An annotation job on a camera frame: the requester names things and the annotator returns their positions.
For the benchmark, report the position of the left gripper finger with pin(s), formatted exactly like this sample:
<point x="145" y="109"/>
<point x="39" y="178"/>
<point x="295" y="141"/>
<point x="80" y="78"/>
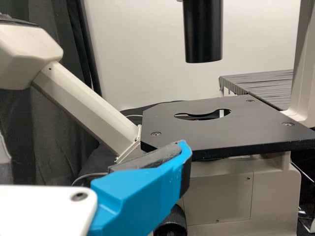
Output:
<point x="137" y="196"/>

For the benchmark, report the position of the cream microscope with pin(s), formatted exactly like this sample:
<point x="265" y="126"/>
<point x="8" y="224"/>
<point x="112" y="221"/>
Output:
<point x="221" y="196"/>

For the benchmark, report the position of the black platform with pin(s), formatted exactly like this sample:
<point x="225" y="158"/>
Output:
<point x="265" y="86"/>

